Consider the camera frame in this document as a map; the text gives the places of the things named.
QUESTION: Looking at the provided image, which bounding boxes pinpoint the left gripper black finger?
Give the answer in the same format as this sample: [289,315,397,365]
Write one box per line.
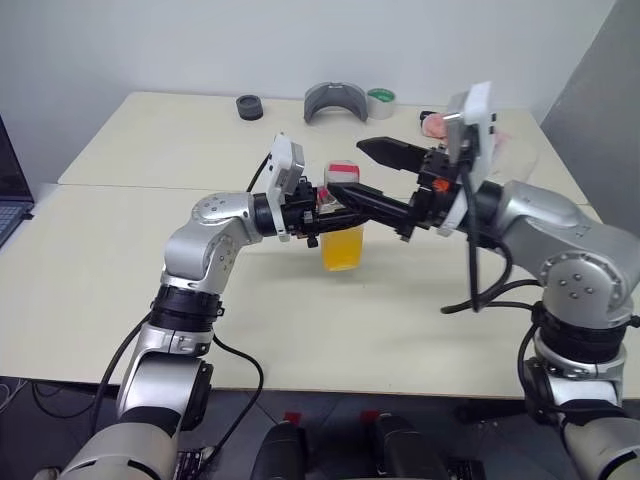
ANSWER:
[319,209,370,235]

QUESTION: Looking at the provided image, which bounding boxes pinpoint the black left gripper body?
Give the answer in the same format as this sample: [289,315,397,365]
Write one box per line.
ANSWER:
[282,178,324,250]

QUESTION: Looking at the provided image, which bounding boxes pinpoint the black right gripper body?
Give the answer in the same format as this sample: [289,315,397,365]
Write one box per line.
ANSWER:
[397,144,469,242]

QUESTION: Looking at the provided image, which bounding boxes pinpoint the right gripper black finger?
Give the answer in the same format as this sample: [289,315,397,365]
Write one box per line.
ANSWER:
[331,183,417,229]
[356,135,432,172]

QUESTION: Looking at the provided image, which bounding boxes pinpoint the clear bottle with orange drink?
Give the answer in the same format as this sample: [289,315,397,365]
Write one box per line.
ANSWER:
[317,183,367,274]

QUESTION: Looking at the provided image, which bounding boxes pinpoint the white bottle cap red tape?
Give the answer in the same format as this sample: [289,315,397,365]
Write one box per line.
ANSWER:
[323,159,361,189]

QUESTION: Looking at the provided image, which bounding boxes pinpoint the pink soft object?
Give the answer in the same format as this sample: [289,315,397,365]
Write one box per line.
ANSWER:
[421,113,449,142]

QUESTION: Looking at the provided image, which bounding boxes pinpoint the tape roll with green core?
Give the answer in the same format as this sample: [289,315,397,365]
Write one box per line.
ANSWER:
[366,87,398,121]

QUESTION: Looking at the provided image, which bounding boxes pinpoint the grey curved visor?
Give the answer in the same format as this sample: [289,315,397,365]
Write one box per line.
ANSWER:
[303,81,370,123]

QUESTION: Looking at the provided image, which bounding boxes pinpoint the dark grey round lid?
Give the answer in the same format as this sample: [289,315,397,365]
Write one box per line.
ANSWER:
[235,94,265,122]

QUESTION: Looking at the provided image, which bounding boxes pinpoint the grey partition panel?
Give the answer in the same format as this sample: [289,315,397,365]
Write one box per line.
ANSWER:
[538,0,640,206]

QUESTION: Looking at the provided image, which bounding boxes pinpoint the dark rounded shape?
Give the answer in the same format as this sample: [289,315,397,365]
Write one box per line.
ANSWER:
[372,413,451,480]
[249,422,309,480]

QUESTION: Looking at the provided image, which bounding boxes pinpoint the dark laptop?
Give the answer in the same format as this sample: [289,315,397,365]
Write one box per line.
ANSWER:
[0,113,36,249]

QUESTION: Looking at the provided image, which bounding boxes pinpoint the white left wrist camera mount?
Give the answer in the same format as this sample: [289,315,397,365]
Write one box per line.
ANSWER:
[267,133,307,244]

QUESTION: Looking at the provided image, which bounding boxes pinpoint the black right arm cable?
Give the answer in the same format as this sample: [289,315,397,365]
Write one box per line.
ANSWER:
[439,159,544,316]

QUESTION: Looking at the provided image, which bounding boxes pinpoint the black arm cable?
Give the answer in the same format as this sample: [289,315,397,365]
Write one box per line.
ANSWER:
[439,159,544,316]
[94,152,266,461]

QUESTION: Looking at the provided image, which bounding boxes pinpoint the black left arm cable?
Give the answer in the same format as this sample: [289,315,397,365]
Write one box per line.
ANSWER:
[94,152,266,461]

